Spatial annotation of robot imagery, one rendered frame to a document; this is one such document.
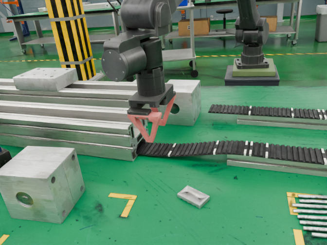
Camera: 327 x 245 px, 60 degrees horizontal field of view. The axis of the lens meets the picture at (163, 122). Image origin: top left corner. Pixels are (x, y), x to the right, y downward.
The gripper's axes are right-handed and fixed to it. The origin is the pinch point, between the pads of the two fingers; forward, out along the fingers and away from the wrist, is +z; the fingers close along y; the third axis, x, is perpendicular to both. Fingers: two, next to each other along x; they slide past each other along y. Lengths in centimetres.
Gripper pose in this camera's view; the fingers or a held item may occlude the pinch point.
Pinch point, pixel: (155, 130)
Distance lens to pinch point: 63.2
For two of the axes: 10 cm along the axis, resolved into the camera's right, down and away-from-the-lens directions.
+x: 9.4, 0.7, -3.3
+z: 0.9, 8.9, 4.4
